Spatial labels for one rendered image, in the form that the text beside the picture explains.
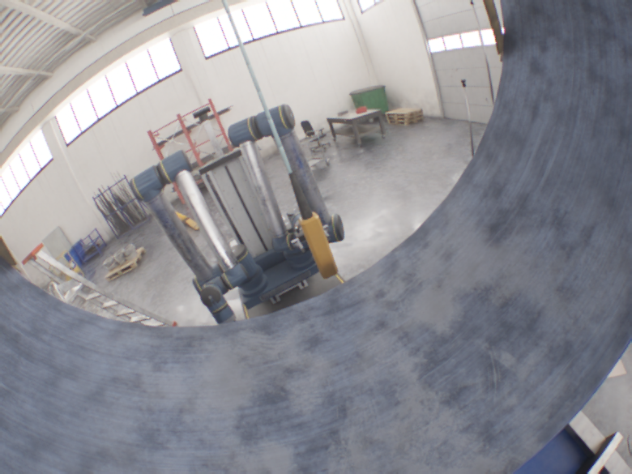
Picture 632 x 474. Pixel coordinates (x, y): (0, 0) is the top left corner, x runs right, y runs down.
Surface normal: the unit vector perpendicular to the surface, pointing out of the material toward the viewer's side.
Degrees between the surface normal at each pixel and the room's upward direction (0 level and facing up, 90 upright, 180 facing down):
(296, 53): 90
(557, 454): 0
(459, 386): 5
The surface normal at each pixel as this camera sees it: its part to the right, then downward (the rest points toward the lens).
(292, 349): -0.23, -0.83
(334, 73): 0.30, 0.43
